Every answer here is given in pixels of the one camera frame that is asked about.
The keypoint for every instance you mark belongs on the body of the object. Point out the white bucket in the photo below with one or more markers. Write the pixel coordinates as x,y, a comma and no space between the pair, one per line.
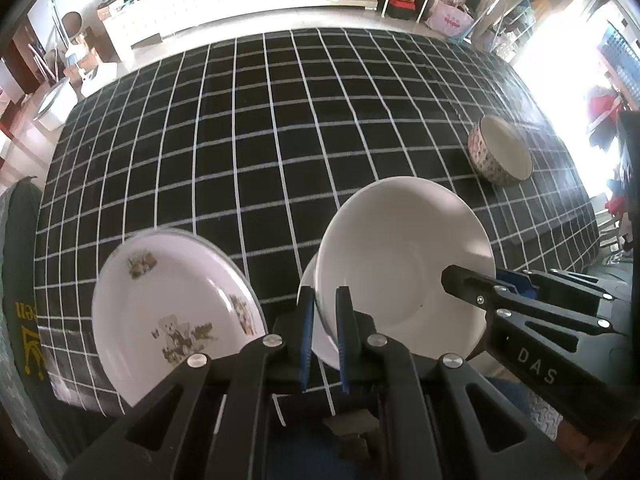
52,110

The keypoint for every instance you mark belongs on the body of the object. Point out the bear print plate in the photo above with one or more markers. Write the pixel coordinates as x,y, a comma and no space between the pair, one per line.
165,285

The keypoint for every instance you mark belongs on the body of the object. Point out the black checkered tablecloth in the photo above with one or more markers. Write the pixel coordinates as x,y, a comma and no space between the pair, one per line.
250,135

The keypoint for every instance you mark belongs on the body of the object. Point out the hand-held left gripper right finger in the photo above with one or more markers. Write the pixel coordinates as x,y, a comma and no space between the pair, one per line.
345,340

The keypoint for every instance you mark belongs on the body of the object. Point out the pink bag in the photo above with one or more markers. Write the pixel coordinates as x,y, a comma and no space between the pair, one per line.
450,20

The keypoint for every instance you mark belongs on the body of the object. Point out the plain white bowl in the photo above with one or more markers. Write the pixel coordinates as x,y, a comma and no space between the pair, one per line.
400,260

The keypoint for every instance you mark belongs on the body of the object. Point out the blue plastic basket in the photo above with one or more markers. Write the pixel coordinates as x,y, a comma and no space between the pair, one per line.
622,65

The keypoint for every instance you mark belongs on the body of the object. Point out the red and pink garments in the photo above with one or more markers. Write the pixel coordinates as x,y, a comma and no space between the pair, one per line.
602,110

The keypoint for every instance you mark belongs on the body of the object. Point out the cardboard box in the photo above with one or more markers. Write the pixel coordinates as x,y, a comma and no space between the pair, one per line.
110,12

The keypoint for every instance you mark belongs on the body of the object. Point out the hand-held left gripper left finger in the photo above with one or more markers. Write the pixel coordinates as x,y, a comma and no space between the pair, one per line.
305,340

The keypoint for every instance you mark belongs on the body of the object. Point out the dark cloth with yellow print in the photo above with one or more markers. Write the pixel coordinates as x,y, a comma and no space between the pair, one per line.
25,285

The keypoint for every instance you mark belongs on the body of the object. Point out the white television cabinet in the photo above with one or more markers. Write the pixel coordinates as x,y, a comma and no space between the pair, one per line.
200,5

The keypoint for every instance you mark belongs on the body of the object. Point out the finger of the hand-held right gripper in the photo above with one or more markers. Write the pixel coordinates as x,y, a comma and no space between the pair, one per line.
550,282
470,287

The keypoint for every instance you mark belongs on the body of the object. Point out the grey quilted cushion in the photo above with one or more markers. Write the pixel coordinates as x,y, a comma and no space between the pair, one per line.
542,412

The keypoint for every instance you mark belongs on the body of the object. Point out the brown round wall decoration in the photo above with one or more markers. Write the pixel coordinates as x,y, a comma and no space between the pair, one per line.
71,22

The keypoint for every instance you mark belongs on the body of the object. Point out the floral patterned bowl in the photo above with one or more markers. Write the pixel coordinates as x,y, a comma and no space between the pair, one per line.
505,150

